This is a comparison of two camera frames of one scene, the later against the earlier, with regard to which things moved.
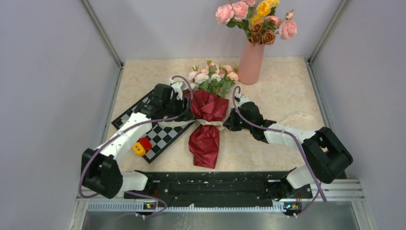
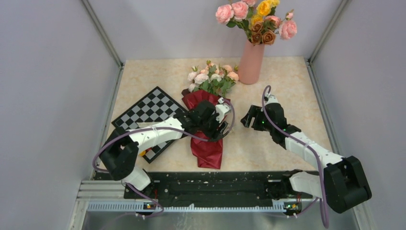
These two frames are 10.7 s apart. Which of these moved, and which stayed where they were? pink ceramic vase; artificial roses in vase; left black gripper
Moved: left black gripper
Stayed: artificial roses in vase; pink ceramic vase
